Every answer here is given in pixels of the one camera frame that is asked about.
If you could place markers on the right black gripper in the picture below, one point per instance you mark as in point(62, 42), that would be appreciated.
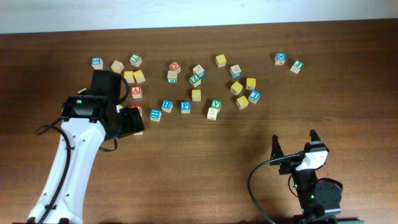
point(290, 163)

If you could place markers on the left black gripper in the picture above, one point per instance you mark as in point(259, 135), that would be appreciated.
point(135, 124)

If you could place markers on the red A block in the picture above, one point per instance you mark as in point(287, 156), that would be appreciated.
point(136, 92)

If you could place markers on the yellow C block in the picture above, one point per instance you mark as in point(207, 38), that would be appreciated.
point(196, 95)

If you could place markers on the red I block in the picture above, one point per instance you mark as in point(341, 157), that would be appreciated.
point(138, 107)

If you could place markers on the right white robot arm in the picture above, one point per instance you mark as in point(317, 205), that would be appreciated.
point(319, 198)

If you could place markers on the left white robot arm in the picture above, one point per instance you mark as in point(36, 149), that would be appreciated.
point(88, 119)

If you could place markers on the blue block lower left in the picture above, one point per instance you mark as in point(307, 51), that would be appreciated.
point(155, 115)

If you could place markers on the blue H block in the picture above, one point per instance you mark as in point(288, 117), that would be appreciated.
point(167, 106)

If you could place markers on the yellow block left of pair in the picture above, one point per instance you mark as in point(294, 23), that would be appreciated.
point(129, 76)

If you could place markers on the yellow block of pair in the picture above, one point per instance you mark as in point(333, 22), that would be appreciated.
point(129, 76)
point(139, 76)

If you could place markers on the yellow block right of pair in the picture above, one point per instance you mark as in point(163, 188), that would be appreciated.
point(139, 76)

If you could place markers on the plain tan block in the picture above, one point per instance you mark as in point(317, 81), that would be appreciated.
point(117, 67)

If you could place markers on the blue P block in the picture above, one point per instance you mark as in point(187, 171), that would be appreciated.
point(185, 107)

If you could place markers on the green L block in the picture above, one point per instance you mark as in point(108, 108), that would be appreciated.
point(135, 60)

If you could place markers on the plain block green side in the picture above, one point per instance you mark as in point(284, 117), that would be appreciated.
point(172, 76)

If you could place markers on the blue T block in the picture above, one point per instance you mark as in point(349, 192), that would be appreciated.
point(254, 96)

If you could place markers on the yellow G block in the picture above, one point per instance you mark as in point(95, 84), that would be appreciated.
point(242, 102)

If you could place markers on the blue S block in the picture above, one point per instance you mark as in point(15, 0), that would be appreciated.
point(97, 63)

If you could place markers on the red C block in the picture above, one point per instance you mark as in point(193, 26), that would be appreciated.
point(175, 66)

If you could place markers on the yellow S block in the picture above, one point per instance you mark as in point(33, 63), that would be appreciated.
point(250, 83)

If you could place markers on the green Z block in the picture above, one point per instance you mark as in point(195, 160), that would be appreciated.
point(195, 80)

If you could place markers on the green J block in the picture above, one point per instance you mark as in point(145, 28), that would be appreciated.
point(296, 66)

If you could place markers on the yellow K block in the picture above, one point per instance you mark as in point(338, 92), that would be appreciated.
point(236, 88)

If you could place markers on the plain wooden block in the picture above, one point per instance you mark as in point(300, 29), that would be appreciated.
point(212, 113)

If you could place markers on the plain block blue side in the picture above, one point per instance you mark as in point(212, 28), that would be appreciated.
point(199, 70)

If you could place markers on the green V block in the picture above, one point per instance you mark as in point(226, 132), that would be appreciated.
point(216, 104)

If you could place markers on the blue X block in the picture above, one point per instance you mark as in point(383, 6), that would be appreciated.
point(280, 58)

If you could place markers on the blue D block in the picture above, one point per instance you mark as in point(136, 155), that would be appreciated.
point(235, 71)

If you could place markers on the yellow top block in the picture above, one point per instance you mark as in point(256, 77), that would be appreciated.
point(221, 60)

